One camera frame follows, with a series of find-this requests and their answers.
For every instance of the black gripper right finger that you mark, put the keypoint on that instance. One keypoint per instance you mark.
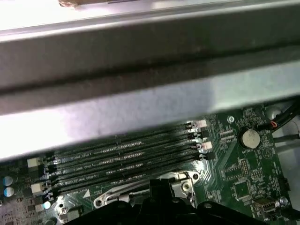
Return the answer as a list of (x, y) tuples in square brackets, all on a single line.
[(178, 214)]

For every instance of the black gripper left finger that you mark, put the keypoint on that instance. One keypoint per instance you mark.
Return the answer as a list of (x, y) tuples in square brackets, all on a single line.
[(131, 214)]

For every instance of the silver socket cover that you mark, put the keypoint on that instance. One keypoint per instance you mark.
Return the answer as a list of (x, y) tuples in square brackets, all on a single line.
[(181, 187)]

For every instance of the CPU socket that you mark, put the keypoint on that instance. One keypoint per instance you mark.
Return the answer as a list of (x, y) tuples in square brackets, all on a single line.
[(192, 175)]

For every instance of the RAM slot white latches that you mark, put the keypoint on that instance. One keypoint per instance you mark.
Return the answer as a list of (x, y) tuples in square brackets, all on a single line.
[(140, 161), (140, 138)]

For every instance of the green motherboard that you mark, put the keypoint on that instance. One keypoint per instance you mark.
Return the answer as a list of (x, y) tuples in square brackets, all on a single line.
[(234, 164)]

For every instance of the blue top capacitor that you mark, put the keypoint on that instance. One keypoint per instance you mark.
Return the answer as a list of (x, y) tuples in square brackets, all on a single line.
[(47, 205), (8, 181), (8, 192)]

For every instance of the silver internal USB port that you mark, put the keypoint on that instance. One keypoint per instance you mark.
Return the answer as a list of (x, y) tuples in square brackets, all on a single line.
[(263, 206)]

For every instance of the silver coin cell battery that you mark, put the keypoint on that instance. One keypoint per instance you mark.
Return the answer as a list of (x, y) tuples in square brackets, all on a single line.
[(250, 138)]

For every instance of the black grey PC case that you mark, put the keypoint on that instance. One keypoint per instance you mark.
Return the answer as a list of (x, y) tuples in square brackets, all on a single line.
[(140, 47)]

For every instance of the brown square base plate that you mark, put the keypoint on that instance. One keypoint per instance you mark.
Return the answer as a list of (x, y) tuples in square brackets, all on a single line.
[(69, 2)]

